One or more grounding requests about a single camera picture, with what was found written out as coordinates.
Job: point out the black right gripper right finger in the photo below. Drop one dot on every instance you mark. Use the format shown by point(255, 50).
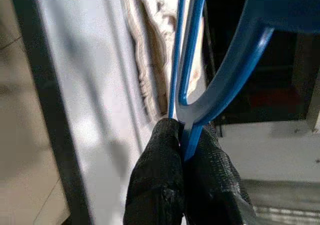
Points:
point(212, 180)

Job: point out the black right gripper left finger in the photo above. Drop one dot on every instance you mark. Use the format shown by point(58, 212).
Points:
point(157, 175)

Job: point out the blue plastic clothes hanger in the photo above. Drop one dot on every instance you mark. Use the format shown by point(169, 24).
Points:
point(225, 80)

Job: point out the cream denim jacket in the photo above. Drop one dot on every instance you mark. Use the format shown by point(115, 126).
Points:
point(150, 60)

